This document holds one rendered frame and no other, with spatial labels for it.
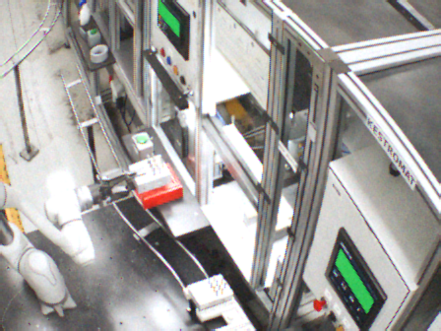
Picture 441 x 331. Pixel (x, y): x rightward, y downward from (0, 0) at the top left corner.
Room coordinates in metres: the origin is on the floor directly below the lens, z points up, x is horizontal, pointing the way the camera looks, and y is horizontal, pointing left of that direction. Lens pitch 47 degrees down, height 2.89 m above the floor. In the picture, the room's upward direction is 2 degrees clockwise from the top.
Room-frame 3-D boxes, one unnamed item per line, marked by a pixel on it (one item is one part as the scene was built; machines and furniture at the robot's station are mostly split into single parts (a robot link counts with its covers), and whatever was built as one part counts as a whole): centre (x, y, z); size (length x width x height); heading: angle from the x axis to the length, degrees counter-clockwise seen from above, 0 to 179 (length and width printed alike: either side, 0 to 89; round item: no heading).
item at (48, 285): (1.25, 0.69, 0.85); 0.18 x 0.16 x 0.22; 56
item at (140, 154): (1.82, 0.28, 0.97); 0.08 x 0.08 x 0.12; 28
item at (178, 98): (1.80, 0.20, 1.37); 0.36 x 0.04 x 0.04; 28
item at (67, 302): (1.23, 0.68, 0.71); 0.22 x 0.18 x 0.06; 28
